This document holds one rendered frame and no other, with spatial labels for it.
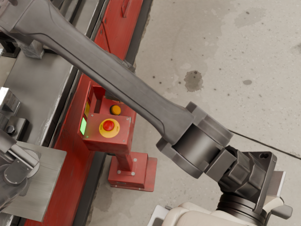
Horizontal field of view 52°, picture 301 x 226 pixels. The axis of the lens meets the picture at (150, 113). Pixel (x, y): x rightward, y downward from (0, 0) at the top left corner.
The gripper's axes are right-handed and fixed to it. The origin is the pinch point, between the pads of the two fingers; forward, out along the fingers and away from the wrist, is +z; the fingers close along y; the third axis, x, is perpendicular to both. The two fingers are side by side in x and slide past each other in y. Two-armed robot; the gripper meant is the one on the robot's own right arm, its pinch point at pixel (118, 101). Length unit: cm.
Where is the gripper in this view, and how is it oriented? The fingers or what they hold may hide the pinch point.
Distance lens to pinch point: 109.7
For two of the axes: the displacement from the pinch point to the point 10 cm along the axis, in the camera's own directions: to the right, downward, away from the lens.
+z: -2.1, 3.8, 9.0
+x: -1.4, 9.0, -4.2
